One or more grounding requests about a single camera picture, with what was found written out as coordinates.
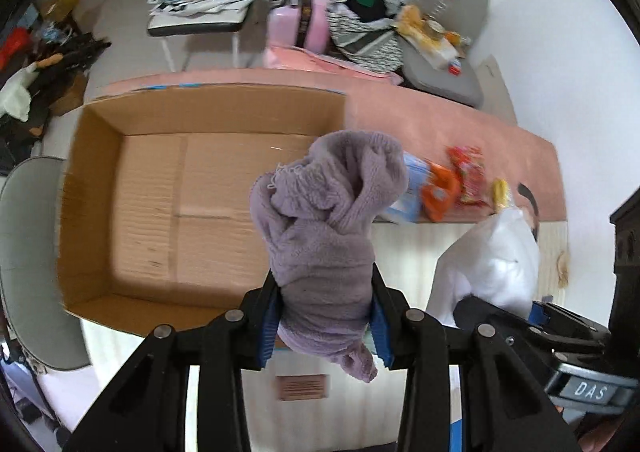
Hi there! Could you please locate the red snack packet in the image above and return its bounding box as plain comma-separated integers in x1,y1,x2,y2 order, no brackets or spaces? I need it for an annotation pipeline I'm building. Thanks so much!
447,146,488,206

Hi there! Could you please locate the blue tissue pack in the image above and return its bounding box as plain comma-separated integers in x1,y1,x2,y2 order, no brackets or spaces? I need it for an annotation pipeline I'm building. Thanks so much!
378,152,431,224

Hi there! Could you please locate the white folding stool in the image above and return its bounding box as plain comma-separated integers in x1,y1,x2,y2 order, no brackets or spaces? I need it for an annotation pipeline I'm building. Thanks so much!
146,0,256,73

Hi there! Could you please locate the open cardboard box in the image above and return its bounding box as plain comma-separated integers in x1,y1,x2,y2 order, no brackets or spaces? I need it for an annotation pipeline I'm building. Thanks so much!
58,84,345,336

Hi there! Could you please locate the tape roll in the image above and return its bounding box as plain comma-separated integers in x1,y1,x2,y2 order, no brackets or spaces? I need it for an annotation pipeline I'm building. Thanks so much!
424,20,446,42

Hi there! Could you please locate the grey plastic chair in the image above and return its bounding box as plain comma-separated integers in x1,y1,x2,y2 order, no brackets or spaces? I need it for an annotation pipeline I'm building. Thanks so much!
1,156,90,372

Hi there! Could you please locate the grey cushioned chair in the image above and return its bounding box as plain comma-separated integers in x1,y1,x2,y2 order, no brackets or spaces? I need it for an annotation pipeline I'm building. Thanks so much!
397,0,489,108

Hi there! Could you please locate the white pouch black lettering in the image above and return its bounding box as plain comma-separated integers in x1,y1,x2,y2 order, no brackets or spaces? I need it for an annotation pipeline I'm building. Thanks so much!
426,207,540,326

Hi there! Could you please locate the white tissue box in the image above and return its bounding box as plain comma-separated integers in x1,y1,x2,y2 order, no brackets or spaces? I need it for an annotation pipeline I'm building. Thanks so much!
418,36,462,70

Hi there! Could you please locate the pink suitcase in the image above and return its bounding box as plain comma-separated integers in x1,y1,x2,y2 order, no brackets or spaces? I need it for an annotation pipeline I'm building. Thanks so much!
267,0,330,54

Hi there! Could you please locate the yellow silver snack packet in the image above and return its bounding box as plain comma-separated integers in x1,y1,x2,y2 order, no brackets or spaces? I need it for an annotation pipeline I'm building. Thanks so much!
491,178,515,212

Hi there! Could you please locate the patterned tote bag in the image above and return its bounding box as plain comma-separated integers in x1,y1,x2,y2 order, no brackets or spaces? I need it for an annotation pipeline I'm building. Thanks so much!
326,0,404,74

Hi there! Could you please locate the white goose plush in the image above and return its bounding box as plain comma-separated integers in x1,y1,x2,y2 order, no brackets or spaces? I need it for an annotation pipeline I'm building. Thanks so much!
0,53,63,123

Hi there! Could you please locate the clear plastic bottle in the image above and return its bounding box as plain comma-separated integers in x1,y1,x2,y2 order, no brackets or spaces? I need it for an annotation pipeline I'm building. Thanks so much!
430,0,454,30

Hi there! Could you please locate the purple fuzzy cloth bundle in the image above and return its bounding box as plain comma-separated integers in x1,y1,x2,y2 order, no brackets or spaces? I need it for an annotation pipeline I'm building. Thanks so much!
250,130,408,383

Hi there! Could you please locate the red plastic bag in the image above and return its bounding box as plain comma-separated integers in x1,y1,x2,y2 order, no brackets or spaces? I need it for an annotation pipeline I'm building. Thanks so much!
0,27,32,71

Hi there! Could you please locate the orange snack packet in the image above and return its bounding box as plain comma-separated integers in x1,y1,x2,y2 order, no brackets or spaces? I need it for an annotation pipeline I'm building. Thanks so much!
420,162,461,222

